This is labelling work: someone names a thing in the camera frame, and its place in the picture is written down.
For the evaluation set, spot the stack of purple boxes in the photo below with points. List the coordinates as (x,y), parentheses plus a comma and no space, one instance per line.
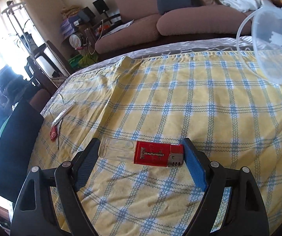
(69,25)

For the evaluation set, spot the clear plastic wrapper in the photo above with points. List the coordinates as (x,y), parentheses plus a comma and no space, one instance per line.
(59,116)

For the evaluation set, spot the black speaker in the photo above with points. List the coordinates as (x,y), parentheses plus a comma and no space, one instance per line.
(86,14)
(100,6)

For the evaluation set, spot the pile of dark clothes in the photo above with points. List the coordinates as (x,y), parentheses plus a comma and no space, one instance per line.
(8,88)

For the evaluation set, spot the green bag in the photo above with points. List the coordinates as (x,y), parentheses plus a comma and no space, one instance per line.
(82,62)

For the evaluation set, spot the black storage box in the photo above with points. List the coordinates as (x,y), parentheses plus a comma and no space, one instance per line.
(15,152)

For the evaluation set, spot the white paper sheets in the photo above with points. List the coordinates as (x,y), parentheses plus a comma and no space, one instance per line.
(118,28)

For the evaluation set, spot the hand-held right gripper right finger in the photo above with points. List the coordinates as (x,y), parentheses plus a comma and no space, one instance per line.
(196,167)

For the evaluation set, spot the small red packet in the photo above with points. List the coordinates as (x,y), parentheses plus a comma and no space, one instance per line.
(54,133)

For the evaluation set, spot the white pole rack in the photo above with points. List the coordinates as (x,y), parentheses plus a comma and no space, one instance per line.
(18,17)

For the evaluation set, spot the potted plant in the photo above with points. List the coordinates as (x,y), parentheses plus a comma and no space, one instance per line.
(23,34)

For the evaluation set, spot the woven straw bag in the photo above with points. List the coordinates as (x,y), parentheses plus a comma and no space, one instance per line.
(71,12)

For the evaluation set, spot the white crumpled cloth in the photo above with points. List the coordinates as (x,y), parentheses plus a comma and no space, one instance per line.
(244,2)

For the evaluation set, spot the brown sofa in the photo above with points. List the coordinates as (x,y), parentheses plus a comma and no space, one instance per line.
(136,32)

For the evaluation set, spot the yellow checked cloth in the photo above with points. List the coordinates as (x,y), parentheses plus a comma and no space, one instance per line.
(168,98)

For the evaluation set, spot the red lighter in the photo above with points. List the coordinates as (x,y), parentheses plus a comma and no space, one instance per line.
(153,156)

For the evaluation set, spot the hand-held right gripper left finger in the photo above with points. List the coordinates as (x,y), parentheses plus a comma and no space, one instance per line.
(84,169)

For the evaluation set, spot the dark blue lumbar cushion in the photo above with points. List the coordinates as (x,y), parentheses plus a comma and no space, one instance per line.
(175,0)

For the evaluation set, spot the clear plastic bucket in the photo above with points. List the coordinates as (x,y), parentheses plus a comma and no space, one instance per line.
(271,46)

